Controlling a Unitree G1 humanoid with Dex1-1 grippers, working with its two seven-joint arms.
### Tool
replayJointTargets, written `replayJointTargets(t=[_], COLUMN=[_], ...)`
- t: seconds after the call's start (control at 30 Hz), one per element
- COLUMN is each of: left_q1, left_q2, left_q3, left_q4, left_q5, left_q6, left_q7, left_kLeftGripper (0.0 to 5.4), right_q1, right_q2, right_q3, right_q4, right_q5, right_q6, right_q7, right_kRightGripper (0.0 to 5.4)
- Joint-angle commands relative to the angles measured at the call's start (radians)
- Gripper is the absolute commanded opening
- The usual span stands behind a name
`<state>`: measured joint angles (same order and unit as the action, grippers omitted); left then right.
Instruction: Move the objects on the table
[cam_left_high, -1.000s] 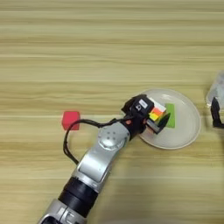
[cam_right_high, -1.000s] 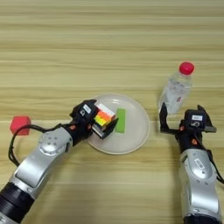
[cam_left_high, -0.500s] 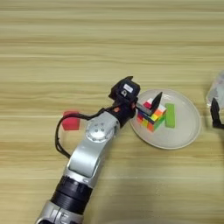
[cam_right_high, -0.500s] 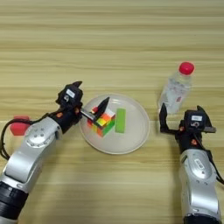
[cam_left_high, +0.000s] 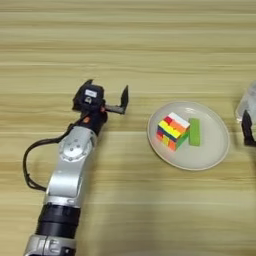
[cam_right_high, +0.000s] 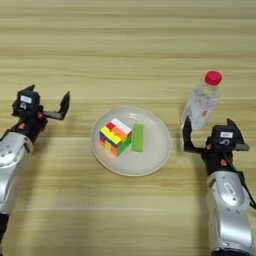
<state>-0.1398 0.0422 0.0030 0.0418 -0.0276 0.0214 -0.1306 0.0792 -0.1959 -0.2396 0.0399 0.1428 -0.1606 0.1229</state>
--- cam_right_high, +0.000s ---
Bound white round plate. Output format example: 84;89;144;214
89;105;173;177

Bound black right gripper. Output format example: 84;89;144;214
181;115;251;177

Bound multicoloured puzzle cube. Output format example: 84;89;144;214
98;117;133;158

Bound right gripper labelled black box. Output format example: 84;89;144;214
211;124;240;150

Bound left gripper labelled black box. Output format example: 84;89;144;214
11;88;42;116

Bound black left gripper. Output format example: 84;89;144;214
12;83;71;143

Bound green rectangular block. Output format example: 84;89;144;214
130;123;145;154

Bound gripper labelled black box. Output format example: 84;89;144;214
211;124;240;150
11;88;42;116

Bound clear bottle with red cap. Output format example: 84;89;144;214
180;69;224;132

